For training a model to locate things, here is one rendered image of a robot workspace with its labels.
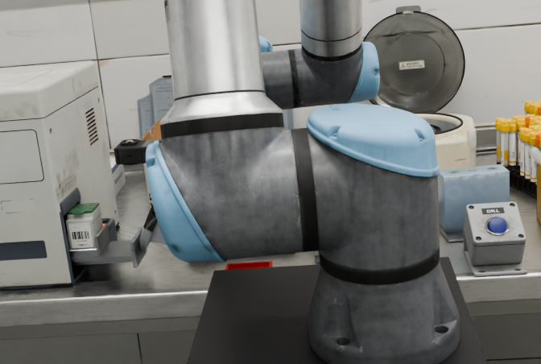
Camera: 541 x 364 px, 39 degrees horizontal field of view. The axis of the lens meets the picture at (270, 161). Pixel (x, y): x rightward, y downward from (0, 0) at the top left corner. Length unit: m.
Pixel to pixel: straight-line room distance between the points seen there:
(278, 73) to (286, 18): 0.72
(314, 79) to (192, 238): 0.34
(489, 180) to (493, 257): 0.15
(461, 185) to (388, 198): 0.53
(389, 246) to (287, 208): 0.10
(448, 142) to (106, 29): 0.79
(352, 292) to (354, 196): 0.10
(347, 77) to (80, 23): 0.91
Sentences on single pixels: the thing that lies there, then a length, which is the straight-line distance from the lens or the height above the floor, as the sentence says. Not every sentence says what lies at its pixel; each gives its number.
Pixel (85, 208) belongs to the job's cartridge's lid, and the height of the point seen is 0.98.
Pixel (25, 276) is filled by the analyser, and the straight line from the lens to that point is 1.20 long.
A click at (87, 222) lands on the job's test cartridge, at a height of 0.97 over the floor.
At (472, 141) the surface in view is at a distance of 1.19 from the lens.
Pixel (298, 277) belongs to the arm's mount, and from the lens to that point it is 0.92.
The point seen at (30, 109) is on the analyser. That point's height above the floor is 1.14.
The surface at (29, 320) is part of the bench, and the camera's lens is 1.18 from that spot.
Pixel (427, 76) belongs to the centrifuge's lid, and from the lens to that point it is 1.63.
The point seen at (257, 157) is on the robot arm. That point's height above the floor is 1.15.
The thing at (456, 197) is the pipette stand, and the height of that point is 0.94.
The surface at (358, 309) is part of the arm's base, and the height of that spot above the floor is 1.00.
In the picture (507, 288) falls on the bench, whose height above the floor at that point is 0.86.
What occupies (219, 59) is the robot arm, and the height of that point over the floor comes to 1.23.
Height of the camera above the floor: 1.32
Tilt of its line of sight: 15 degrees down
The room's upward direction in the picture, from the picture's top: 5 degrees counter-clockwise
